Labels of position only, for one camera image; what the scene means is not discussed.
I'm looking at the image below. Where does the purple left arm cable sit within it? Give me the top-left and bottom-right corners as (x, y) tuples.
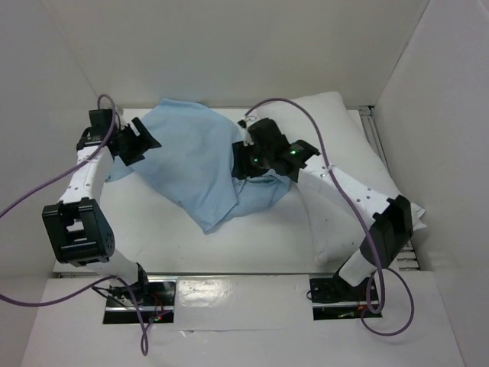
(0, 94), (151, 356)

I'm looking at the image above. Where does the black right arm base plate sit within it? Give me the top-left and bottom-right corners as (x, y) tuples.
(306, 276), (382, 321)

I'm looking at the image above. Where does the aluminium frame rail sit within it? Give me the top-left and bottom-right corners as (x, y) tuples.
(358, 106), (421, 271)

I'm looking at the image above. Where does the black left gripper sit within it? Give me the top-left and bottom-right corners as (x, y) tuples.
(112, 118), (160, 167)

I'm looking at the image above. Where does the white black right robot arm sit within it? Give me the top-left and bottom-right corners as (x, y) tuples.
(232, 117), (413, 300)

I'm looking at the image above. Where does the white pillow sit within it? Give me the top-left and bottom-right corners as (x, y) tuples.
(253, 90), (405, 267)

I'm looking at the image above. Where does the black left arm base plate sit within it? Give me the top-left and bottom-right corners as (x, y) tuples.
(98, 278), (176, 325)

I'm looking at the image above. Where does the light blue pillowcase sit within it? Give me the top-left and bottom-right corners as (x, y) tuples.
(106, 99), (291, 233)

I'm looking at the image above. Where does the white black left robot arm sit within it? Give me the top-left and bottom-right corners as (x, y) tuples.
(42, 109), (160, 305)

